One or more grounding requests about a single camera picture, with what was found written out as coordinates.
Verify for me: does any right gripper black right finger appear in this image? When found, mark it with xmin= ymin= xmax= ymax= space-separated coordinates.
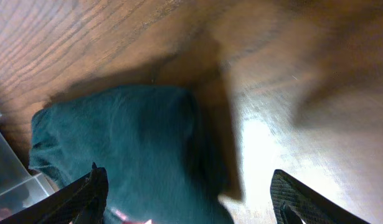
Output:
xmin=270 ymin=169 xmax=366 ymax=224

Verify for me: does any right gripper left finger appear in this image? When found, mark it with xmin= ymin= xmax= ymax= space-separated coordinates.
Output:
xmin=0 ymin=164 xmax=108 ymax=224

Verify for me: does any pink garment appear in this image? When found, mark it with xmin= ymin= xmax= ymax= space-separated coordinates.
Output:
xmin=110 ymin=208 xmax=153 ymax=224

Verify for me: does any clear plastic storage container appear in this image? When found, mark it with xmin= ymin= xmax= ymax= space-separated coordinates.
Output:
xmin=0 ymin=112 xmax=55 ymax=221

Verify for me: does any dark navy garment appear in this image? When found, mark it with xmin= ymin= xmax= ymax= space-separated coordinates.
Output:
xmin=29 ymin=85 xmax=232 ymax=223

